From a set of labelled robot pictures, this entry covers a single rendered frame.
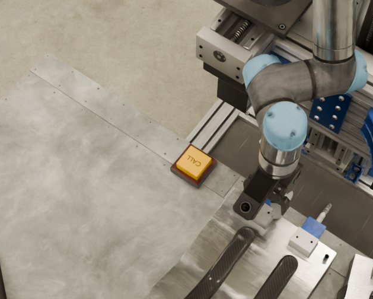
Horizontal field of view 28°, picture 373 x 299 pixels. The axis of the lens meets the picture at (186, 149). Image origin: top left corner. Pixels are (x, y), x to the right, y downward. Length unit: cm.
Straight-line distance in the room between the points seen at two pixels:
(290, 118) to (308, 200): 112
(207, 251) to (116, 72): 140
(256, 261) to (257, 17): 54
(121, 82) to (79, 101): 99
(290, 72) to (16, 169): 74
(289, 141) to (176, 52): 166
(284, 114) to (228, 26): 50
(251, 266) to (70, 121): 58
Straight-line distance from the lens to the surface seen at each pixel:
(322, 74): 137
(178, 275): 155
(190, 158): 172
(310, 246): 157
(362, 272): 164
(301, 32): 179
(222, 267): 157
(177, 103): 277
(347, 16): 132
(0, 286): 164
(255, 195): 144
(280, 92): 133
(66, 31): 300
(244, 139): 247
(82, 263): 168
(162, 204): 171
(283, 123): 128
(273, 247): 159
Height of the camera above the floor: 237
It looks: 62 degrees down
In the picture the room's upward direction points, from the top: 1 degrees counter-clockwise
